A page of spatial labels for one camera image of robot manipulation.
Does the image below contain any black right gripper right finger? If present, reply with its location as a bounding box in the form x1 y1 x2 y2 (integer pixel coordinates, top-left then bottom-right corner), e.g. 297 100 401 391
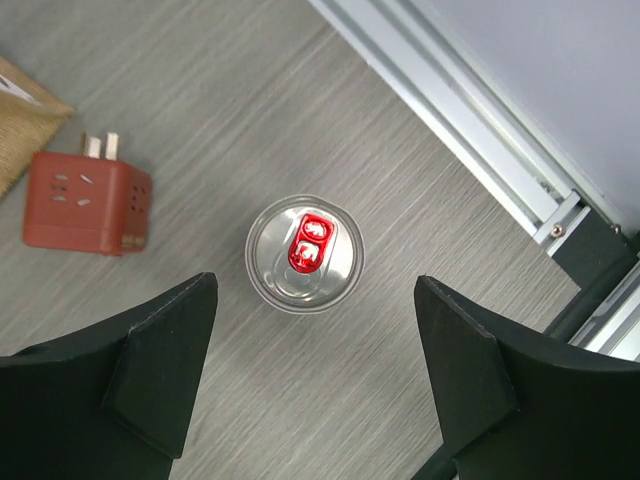
414 276 639 479

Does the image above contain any burlap canvas tote bag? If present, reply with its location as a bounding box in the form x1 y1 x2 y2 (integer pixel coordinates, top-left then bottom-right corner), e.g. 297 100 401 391
1 57 74 197

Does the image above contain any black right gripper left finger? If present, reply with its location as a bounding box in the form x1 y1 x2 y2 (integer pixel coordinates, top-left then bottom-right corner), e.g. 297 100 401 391
1 272 218 479

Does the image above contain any red cube power adapter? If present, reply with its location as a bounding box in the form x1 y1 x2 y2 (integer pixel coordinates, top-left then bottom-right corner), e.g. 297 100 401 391
22 132 152 256

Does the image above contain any aluminium frame rail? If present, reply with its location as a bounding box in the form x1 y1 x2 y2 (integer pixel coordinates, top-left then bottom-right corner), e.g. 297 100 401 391
315 1 639 361

